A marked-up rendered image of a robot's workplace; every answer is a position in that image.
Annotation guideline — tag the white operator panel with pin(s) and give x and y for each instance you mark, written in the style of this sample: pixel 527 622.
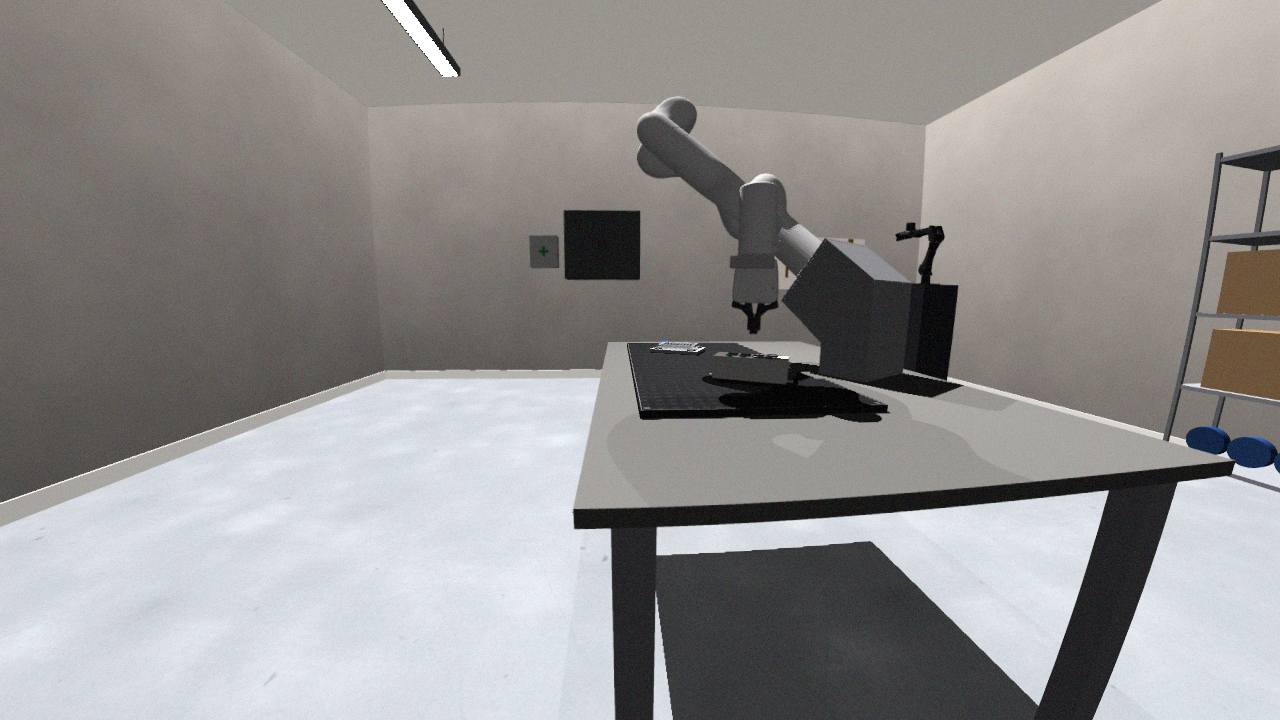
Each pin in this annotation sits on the white operator panel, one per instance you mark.
pixel 750 367

